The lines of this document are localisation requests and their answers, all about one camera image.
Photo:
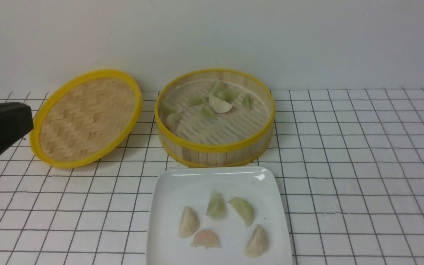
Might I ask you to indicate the bamboo steamer basket yellow rim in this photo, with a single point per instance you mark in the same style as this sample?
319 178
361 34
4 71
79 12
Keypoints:
235 138

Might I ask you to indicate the white square plate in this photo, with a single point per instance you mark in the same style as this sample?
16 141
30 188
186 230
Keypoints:
176 189

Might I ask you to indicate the woven bamboo steamer lid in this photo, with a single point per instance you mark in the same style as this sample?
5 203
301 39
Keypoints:
86 118

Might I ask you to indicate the beige dumpling on plate right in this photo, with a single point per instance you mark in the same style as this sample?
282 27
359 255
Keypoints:
258 243

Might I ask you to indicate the green dumpling on plate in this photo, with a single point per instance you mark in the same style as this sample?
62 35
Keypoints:
216 208

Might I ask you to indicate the white dumpling in steamer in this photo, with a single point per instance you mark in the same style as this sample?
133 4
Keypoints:
218 105

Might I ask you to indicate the green dumpling in steamer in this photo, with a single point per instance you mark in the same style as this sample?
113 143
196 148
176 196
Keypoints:
228 96
247 102
197 100
218 90
207 112

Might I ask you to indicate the white dumpling steamer left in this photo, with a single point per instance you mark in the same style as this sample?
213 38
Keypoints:
172 121

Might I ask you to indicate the green dumpling steamer left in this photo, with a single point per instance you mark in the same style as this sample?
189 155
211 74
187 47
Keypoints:
169 108

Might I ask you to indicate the light green dumpling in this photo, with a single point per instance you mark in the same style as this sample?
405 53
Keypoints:
244 209

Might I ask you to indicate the pink dumpling on plate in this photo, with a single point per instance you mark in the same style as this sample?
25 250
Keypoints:
206 238

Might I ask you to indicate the beige dumpling on plate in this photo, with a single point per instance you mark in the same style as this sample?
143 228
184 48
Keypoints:
189 223
258 243

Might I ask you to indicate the beige dumpling on plate left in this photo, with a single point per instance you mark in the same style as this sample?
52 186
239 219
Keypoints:
189 223

